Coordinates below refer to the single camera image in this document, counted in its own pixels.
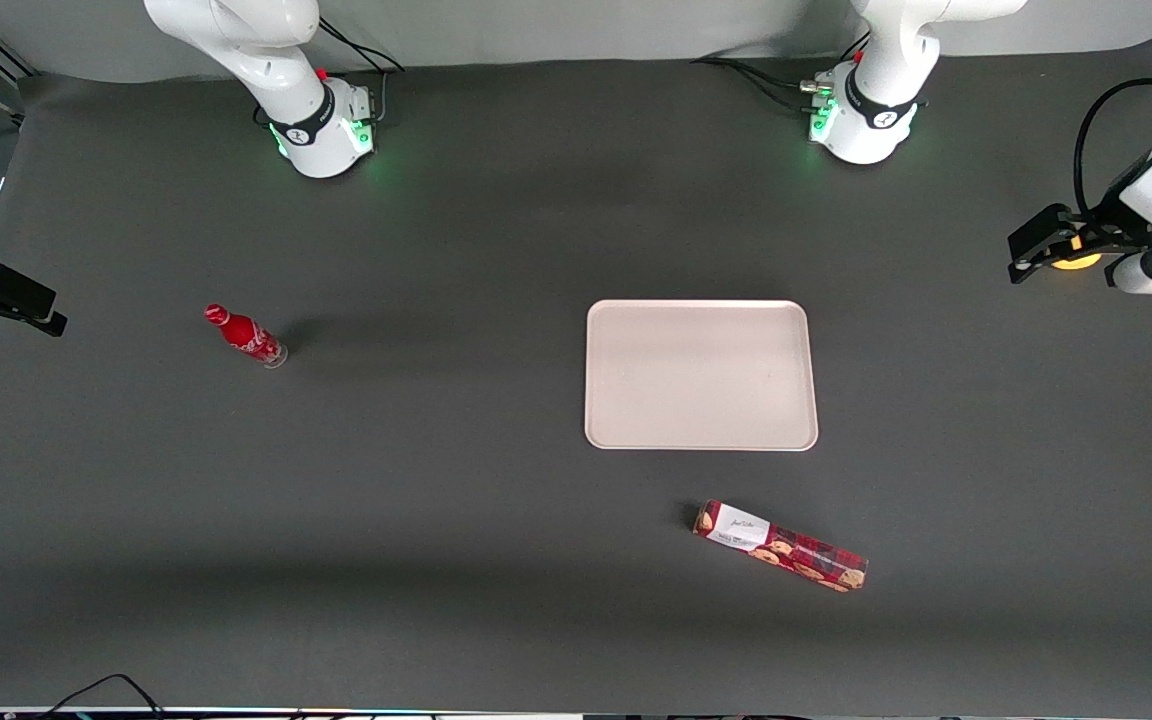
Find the red cookie box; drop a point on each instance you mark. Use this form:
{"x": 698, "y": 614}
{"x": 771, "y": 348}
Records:
{"x": 781, "y": 546}

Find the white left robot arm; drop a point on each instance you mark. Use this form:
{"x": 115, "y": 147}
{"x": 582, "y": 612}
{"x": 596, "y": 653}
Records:
{"x": 881, "y": 110}

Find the beige rectangular tray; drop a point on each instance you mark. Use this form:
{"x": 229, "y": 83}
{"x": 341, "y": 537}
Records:
{"x": 701, "y": 375}

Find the yellow lemon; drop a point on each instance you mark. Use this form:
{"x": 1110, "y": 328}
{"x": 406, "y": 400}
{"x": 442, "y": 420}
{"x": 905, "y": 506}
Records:
{"x": 1076, "y": 263}

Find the red cola bottle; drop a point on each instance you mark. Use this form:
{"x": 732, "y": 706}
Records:
{"x": 246, "y": 335}

